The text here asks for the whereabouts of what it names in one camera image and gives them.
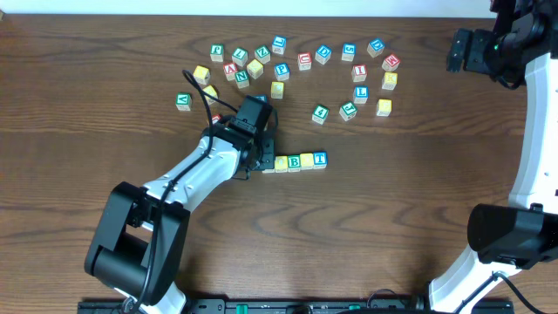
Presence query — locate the yellow O block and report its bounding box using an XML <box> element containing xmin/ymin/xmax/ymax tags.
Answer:
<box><xmin>274</xmin><ymin>156</ymin><xmax>289</xmax><ymax>173</ymax></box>

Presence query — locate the green B block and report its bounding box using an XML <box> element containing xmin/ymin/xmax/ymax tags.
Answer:
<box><xmin>287</xmin><ymin>154</ymin><xmax>302</xmax><ymax>173</ymax></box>

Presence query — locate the blue T block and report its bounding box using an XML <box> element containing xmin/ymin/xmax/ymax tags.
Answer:
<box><xmin>313</xmin><ymin>152</ymin><xmax>328</xmax><ymax>169</ymax></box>

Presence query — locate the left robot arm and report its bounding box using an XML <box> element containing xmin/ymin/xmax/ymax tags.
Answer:
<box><xmin>85</xmin><ymin>122</ymin><xmax>276</xmax><ymax>313</ymax></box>

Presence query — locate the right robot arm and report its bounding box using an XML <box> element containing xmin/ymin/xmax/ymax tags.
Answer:
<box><xmin>412</xmin><ymin>0</ymin><xmax>557</xmax><ymax>313</ymax></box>

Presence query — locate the yellow C block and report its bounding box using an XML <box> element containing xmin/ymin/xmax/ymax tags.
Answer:
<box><xmin>270</xmin><ymin>81</ymin><xmax>285</xmax><ymax>99</ymax></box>

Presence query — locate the green 4 block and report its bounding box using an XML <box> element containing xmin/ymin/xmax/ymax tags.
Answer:
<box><xmin>311</xmin><ymin>105</ymin><xmax>330</xmax><ymax>125</ymax></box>

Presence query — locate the red M block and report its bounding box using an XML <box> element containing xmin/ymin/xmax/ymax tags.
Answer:
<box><xmin>382</xmin><ymin>54</ymin><xmax>401</xmax><ymax>72</ymax></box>

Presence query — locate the green N block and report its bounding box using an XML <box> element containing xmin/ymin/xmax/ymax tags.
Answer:
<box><xmin>235</xmin><ymin>71</ymin><xmax>249</xmax><ymax>89</ymax></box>

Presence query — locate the yellow K block right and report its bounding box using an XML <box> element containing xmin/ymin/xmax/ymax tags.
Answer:
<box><xmin>382</xmin><ymin>72</ymin><xmax>398</xmax><ymax>91</ymax></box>

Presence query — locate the yellow k block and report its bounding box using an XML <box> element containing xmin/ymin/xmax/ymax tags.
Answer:
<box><xmin>382</xmin><ymin>72</ymin><xmax>398</xmax><ymax>91</ymax></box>
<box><xmin>193</xmin><ymin>65</ymin><xmax>211</xmax><ymax>85</ymax></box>

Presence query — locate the yellow S block lower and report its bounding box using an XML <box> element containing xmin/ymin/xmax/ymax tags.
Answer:
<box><xmin>202</xmin><ymin>85</ymin><xmax>219</xmax><ymax>105</ymax></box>

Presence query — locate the yellow s block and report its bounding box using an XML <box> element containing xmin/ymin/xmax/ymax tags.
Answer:
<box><xmin>246</xmin><ymin>59</ymin><xmax>264</xmax><ymax>79</ymax></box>
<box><xmin>202</xmin><ymin>85</ymin><xmax>219</xmax><ymax>105</ymax></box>

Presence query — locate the yellow S block upper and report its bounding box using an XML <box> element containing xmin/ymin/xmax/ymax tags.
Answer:
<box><xmin>246</xmin><ymin>59</ymin><xmax>264</xmax><ymax>79</ymax></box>

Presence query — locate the blue P block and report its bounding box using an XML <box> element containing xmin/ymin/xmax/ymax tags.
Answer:
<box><xmin>274</xmin><ymin>63</ymin><xmax>290</xmax><ymax>81</ymax></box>

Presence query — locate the blue D block right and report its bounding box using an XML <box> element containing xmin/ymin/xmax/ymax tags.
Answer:
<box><xmin>367</xmin><ymin>38</ymin><xmax>385</xmax><ymax>58</ymax></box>

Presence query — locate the blue d block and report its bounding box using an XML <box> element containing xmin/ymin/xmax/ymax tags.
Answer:
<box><xmin>315</xmin><ymin>44</ymin><xmax>332</xmax><ymax>65</ymax></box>
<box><xmin>367</xmin><ymin>38</ymin><xmax>385</xmax><ymax>58</ymax></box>

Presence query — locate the green J block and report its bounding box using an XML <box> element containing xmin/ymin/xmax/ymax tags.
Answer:
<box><xmin>339</xmin><ymin>102</ymin><xmax>357</xmax><ymax>121</ymax></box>

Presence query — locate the red A block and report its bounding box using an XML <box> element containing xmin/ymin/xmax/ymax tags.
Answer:
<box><xmin>223</xmin><ymin>62</ymin><xmax>238</xmax><ymax>81</ymax></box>

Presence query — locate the green V block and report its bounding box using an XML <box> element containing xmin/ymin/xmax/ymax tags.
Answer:
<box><xmin>175</xmin><ymin>92</ymin><xmax>192</xmax><ymax>112</ymax></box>

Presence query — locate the yellow G block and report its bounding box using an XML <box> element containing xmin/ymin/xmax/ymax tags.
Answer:
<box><xmin>376</xmin><ymin>99</ymin><xmax>392</xmax><ymax>117</ymax></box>

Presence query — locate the green Z block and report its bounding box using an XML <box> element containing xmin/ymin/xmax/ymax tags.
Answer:
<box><xmin>255</xmin><ymin>45</ymin><xmax>271</xmax><ymax>65</ymax></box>

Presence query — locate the green L block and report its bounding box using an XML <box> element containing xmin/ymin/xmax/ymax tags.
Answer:
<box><xmin>231</xmin><ymin>47</ymin><xmax>248</xmax><ymax>67</ymax></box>

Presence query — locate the red U block upper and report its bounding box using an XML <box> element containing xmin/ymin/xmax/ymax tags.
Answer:
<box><xmin>297</xmin><ymin>52</ymin><xmax>312</xmax><ymax>71</ymax></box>

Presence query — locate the red I block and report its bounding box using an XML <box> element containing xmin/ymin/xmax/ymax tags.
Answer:
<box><xmin>351</xmin><ymin>65</ymin><xmax>368</xmax><ymax>83</ymax></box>

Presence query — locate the blue L block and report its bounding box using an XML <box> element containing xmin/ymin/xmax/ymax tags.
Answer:
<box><xmin>353</xmin><ymin>85</ymin><xmax>369</xmax><ymax>104</ymax></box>

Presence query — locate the blue block top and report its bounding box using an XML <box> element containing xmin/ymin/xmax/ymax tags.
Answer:
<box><xmin>272</xmin><ymin>36</ymin><xmax>287</xmax><ymax>55</ymax></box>

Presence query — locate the blue 5 block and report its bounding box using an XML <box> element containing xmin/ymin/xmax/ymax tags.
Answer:
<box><xmin>341</xmin><ymin>43</ymin><xmax>357</xmax><ymax>62</ymax></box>

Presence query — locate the green block top left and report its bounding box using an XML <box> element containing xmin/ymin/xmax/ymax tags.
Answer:
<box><xmin>210</xmin><ymin>44</ymin><xmax>224</xmax><ymax>63</ymax></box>

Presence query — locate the blue D block left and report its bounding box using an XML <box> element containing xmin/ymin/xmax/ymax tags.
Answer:
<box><xmin>315</xmin><ymin>44</ymin><xmax>332</xmax><ymax>65</ymax></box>

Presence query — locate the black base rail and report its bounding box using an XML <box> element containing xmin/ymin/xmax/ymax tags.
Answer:
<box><xmin>76</xmin><ymin>297</ymin><xmax>515</xmax><ymax>314</ymax></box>

